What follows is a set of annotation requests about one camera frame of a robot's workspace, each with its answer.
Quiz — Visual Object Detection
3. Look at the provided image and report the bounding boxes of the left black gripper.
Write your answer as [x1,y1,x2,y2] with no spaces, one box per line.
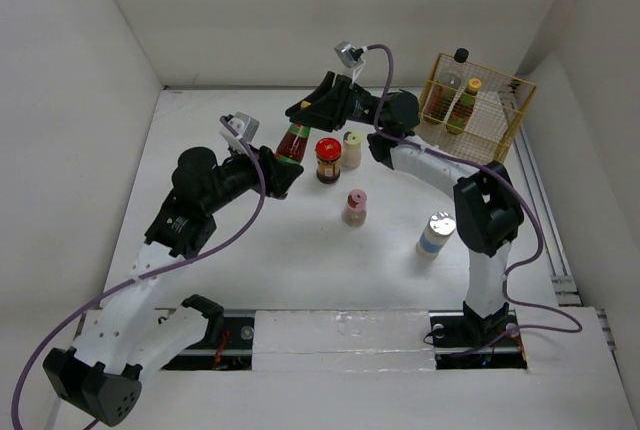
[202,140,300,214]

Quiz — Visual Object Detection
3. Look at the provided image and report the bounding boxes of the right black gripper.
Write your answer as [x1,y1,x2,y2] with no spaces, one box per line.
[285,71,384,132]

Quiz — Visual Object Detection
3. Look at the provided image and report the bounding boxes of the ketchup bottle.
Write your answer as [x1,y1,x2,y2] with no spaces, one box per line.
[446,77,482,135]
[275,123,310,164]

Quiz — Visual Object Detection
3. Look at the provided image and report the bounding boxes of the red-lid sauce jar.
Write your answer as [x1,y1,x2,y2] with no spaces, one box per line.
[315,137,342,184]

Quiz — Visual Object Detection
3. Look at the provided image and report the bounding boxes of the tall red-label sauce bottle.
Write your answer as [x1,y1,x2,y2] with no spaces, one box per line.
[425,48,469,125]

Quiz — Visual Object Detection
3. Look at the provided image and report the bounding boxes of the silver-lid blue-label shaker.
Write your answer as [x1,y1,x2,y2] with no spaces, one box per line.
[416,211,456,259]

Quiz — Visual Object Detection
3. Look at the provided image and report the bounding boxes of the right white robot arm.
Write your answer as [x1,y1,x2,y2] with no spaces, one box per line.
[285,72,524,347]

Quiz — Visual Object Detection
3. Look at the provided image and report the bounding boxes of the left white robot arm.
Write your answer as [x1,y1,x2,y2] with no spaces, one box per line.
[43,147,303,427]

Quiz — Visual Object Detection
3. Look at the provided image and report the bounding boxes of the yellow-lid white shaker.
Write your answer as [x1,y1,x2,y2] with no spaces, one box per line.
[342,131,363,169]

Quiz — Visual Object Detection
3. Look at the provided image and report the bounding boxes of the pink-lid spice shaker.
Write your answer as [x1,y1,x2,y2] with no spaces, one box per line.
[342,189,367,227]

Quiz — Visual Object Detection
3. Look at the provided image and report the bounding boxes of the white foam front board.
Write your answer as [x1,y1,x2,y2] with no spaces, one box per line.
[123,308,636,429]

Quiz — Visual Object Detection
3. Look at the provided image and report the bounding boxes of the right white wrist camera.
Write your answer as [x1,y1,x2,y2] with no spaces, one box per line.
[334,41,368,83]

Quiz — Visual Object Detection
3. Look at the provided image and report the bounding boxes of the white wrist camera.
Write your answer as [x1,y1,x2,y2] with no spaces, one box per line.
[334,41,368,83]
[220,112,260,153]

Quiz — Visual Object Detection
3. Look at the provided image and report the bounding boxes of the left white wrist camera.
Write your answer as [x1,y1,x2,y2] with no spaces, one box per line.
[220,112,260,153]

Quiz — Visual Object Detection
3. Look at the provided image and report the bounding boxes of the yellow wire basket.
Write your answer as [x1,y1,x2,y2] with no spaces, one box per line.
[415,53,537,164]

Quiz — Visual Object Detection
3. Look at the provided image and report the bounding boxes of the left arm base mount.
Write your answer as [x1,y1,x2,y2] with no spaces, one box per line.
[162,313,255,371]

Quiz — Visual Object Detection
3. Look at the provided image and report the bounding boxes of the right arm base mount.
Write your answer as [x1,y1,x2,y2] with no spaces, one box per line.
[423,313,528,370]

